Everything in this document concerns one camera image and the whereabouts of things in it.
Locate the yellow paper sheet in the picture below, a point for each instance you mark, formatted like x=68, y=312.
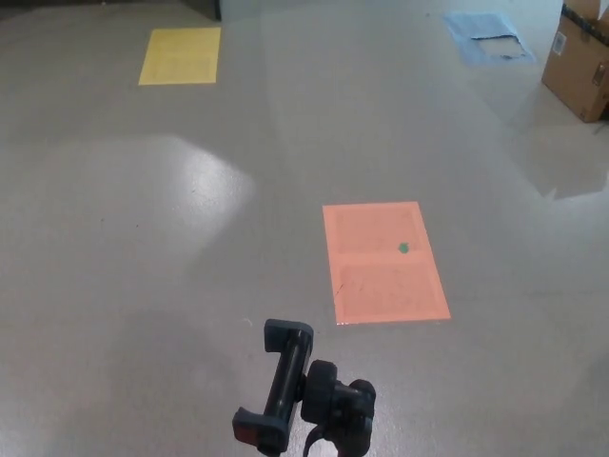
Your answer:
x=181, y=56

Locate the orange paper sheet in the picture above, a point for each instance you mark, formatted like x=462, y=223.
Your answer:
x=380, y=281

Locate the brown cardboard box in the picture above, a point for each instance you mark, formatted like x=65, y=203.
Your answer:
x=575, y=76

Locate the black phone stand tripod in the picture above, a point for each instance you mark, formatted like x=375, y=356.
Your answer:
x=285, y=376

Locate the blue torn paper sheet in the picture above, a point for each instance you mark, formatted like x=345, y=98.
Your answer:
x=468, y=28

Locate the green round sticker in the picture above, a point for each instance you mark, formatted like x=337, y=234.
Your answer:
x=403, y=247

